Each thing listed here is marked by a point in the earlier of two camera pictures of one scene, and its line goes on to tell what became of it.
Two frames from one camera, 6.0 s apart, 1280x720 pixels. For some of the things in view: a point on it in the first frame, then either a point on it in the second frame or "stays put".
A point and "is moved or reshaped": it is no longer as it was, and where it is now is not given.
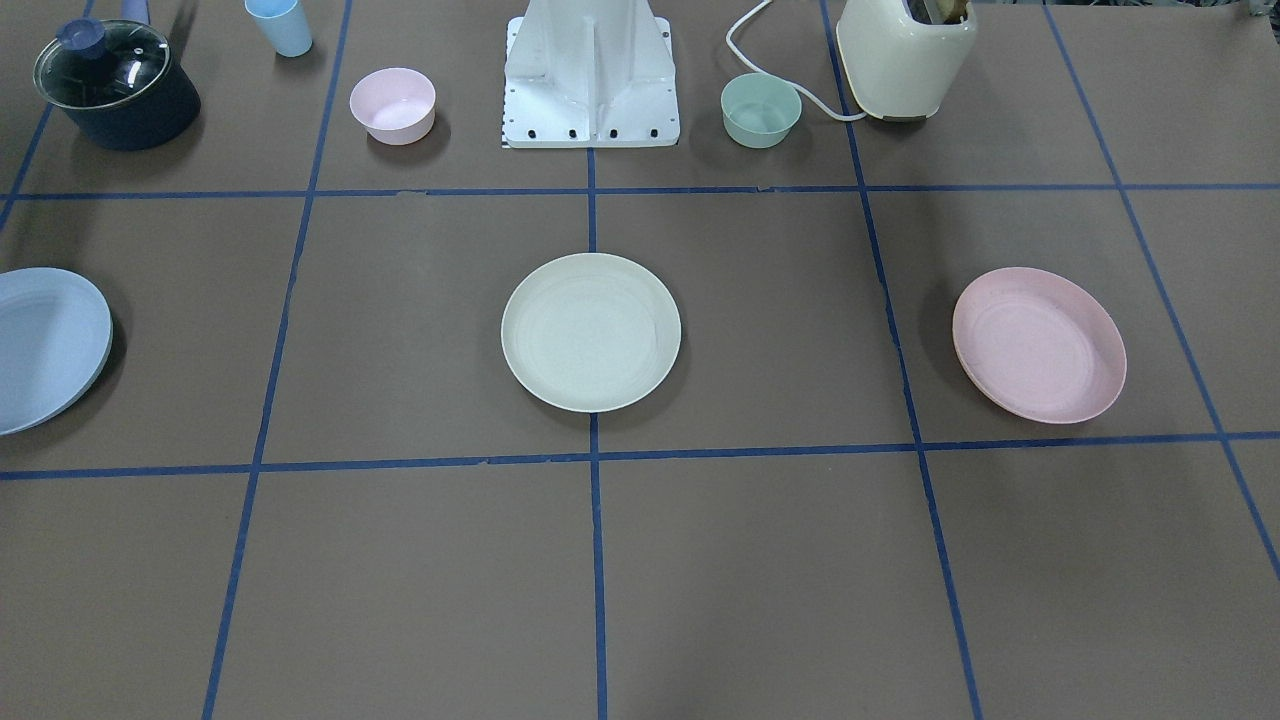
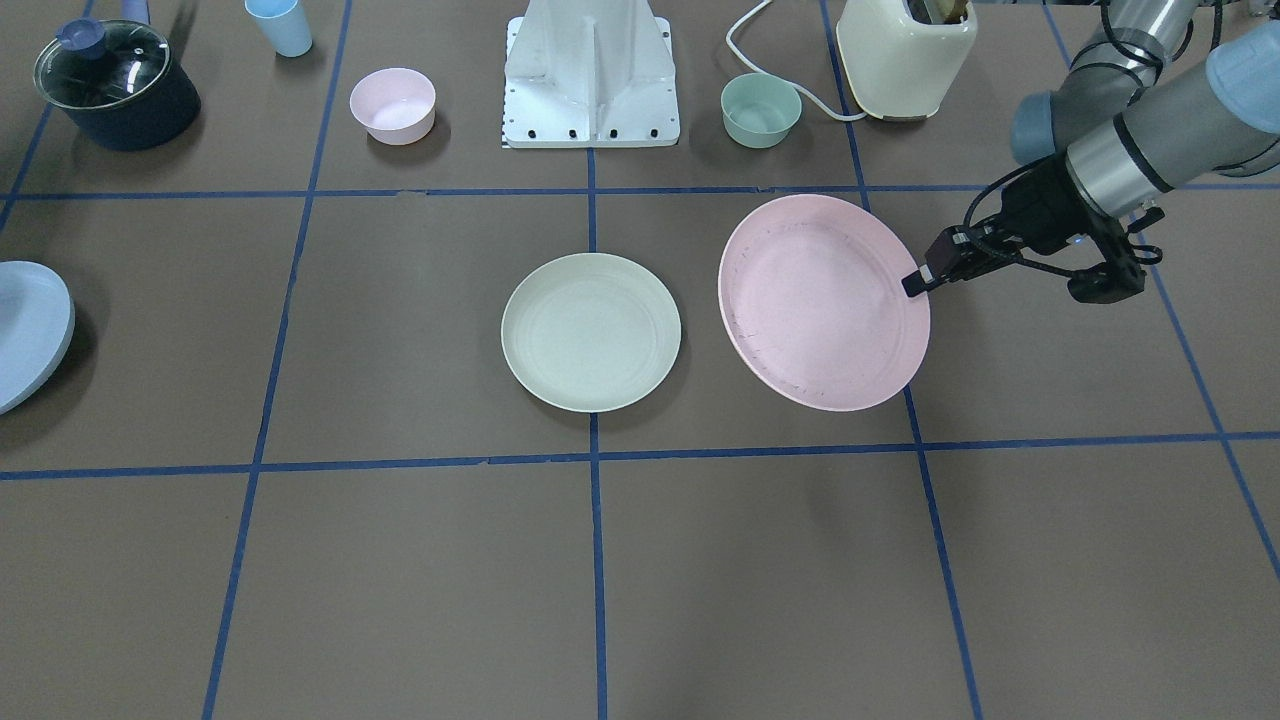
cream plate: [590, 332] stays put
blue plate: [56, 336] is moved or reshaped
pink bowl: [396, 105] stays put
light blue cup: [283, 24] stays put
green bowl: [759, 110] stays put
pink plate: [1039, 344] → [811, 293]
